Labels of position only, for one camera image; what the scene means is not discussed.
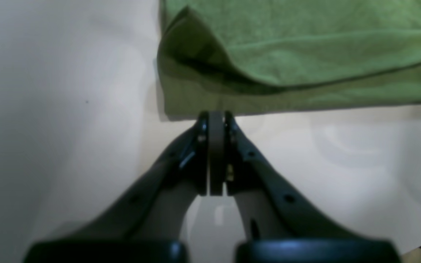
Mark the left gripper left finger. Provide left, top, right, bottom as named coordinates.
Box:
left=24, top=112, right=209, bottom=263

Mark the olive green t-shirt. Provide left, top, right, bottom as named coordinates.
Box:
left=157, top=0, right=421, bottom=119

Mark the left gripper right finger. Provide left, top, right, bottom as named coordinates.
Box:
left=209, top=112, right=401, bottom=263

